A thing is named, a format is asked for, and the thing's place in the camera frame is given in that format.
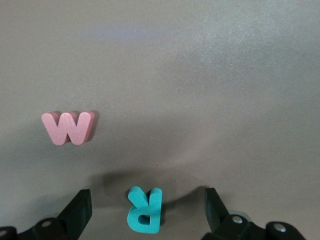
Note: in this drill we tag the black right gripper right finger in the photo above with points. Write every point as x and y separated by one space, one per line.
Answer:
215 212

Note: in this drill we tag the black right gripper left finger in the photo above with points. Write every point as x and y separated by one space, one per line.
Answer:
77 210

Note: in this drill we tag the brown table cover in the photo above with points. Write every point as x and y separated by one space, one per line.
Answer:
200 75

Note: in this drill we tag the pink letter W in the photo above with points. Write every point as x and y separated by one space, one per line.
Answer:
72 130

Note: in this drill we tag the teal letter R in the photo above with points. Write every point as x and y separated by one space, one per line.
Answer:
155 207

